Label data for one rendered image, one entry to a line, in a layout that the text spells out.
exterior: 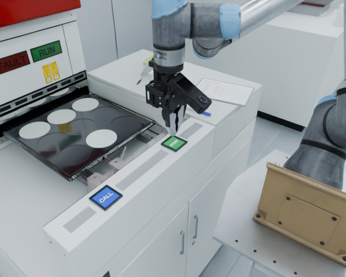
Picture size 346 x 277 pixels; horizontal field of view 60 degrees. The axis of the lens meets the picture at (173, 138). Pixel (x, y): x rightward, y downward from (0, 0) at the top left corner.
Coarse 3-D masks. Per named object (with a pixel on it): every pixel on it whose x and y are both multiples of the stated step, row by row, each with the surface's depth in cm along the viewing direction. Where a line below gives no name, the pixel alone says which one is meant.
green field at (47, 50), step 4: (52, 44) 107; (56, 44) 108; (36, 48) 103; (40, 48) 104; (44, 48) 105; (48, 48) 107; (52, 48) 108; (56, 48) 109; (32, 52) 102; (36, 52) 104; (40, 52) 105; (44, 52) 106; (48, 52) 107; (52, 52) 108; (56, 52) 110; (36, 56) 104; (40, 56) 105; (44, 56) 106; (48, 56) 108
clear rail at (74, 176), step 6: (144, 126) 104; (150, 126) 105; (138, 132) 101; (132, 138) 99; (120, 144) 96; (114, 150) 94; (102, 156) 91; (108, 156) 93; (96, 162) 89; (84, 168) 87; (90, 168) 88; (78, 174) 85; (72, 180) 84
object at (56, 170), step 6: (6, 132) 101; (12, 138) 98; (18, 144) 96; (30, 150) 93; (36, 156) 91; (42, 162) 89; (48, 162) 89; (54, 168) 87; (60, 174) 85; (66, 174) 85
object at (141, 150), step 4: (156, 136) 103; (160, 136) 103; (152, 140) 101; (156, 140) 101; (148, 144) 99; (152, 144) 99; (140, 148) 97; (144, 148) 97; (136, 152) 96; (140, 152) 96; (132, 156) 94; (136, 156) 94; (124, 160) 93; (128, 160) 93; (108, 172) 89; (112, 172) 89; (104, 176) 87; (108, 176) 87; (88, 188) 83
